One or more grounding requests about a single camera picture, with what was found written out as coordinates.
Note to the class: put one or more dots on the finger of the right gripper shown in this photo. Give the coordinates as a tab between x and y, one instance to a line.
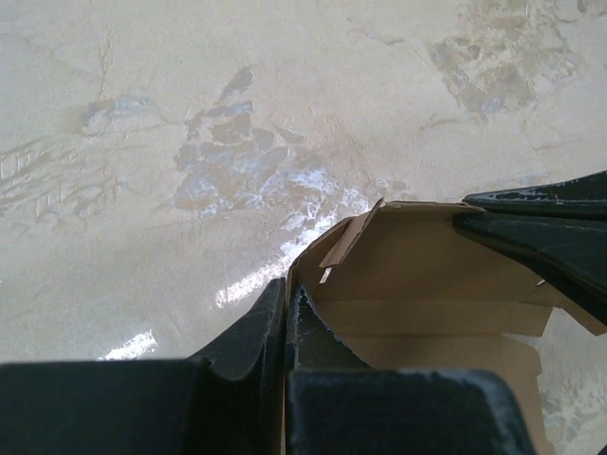
582	198
567	253

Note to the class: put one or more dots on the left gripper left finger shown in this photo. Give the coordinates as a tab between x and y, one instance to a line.
226	398

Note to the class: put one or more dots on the brown cardboard box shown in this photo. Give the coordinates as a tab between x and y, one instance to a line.
402	289

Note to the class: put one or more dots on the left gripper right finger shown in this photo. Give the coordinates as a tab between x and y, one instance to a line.
336	403

